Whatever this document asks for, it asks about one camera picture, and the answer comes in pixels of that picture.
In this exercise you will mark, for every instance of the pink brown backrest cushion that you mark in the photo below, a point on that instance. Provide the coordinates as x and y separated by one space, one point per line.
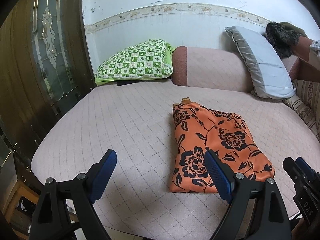
305 60

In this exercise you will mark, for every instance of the light blue pillow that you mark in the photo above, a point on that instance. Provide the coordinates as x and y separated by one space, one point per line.
262 62

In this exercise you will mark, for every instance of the orange floral blouse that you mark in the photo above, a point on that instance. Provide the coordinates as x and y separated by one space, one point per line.
212 135

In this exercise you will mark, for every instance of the green checkered pillow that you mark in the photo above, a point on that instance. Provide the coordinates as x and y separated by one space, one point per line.
132 60

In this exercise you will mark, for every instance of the fur trimmed olive coat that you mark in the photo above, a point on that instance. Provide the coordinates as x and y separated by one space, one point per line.
280 37

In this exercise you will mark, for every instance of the pink brown bolster cushion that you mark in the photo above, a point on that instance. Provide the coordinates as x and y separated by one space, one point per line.
212 67

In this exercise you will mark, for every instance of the white patterned cloth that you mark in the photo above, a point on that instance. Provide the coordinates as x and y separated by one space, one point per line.
315 45

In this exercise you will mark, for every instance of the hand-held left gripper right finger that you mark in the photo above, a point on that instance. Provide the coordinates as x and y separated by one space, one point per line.
218 177

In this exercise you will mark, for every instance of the wooden stool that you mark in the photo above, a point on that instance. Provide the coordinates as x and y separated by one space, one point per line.
18 192

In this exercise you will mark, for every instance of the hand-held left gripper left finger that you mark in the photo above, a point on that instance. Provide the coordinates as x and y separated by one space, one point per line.
103 175

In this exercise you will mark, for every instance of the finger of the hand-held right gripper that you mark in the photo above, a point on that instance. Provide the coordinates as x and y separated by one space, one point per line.
306 166
290 166

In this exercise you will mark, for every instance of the wooden stained glass door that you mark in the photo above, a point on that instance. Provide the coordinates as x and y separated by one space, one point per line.
25 67

